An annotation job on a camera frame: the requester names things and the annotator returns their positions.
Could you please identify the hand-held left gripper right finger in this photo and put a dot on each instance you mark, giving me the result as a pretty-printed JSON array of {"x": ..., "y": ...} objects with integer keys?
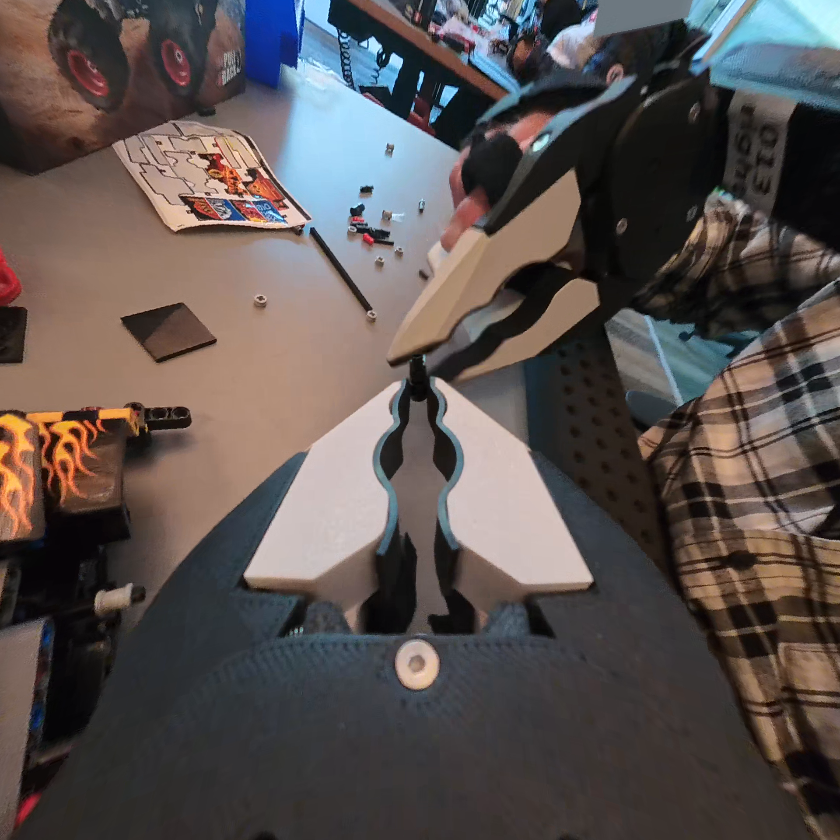
[{"x": 518, "y": 518}]

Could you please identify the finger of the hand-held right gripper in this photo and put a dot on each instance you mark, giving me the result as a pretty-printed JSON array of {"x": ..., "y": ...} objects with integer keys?
[
  {"x": 558, "y": 318},
  {"x": 499, "y": 256}
]

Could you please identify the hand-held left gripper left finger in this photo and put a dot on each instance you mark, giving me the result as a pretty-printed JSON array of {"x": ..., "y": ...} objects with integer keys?
[{"x": 321, "y": 512}]

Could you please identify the brick-built toy truck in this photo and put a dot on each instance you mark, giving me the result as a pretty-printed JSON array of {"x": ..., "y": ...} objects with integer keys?
[{"x": 79, "y": 472}]

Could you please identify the person's right forearm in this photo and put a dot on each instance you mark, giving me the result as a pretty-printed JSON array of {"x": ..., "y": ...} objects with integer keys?
[{"x": 741, "y": 262}]

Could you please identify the person's right hand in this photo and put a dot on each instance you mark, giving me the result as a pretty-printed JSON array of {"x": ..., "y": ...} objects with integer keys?
[{"x": 463, "y": 220}]

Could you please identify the dark perforated panel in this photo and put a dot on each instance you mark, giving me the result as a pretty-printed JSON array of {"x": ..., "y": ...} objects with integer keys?
[{"x": 590, "y": 426}]

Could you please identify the scattered small brick pieces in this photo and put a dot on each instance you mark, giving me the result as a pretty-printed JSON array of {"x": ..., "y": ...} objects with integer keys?
[{"x": 371, "y": 233}]

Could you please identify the long black axle rod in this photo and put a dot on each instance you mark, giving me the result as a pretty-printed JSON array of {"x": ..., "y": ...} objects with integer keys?
[{"x": 341, "y": 272}]

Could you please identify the background wooden table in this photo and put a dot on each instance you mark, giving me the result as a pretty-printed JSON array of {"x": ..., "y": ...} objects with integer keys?
[{"x": 433, "y": 56}]

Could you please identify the person's plaid shirt torso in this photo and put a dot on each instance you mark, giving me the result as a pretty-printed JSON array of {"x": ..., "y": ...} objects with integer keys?
[{"x": 754, "y": 525}]

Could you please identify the black square tile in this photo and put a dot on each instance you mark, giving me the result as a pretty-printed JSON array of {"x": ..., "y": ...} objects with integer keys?
[{"x": 167, "y": 331}]

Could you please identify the sticker sheet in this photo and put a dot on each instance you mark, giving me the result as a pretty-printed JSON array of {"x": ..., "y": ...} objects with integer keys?
[{"x": 197, "y": 177}]

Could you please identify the blue plastic bin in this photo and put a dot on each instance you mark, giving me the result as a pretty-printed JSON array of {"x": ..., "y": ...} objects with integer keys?
[{"x": 272, "y": 39}]

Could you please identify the black studded plate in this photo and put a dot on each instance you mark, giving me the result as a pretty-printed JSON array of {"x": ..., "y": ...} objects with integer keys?
[{"x": 12, "y": 334}]

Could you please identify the red wheel hub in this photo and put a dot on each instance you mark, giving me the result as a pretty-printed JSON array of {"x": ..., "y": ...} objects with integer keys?
[{"x": 6, "y": 279}]

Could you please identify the monster truck toy set box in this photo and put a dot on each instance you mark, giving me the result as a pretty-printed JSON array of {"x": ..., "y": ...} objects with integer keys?
[{"x": 131, "y": 65}]

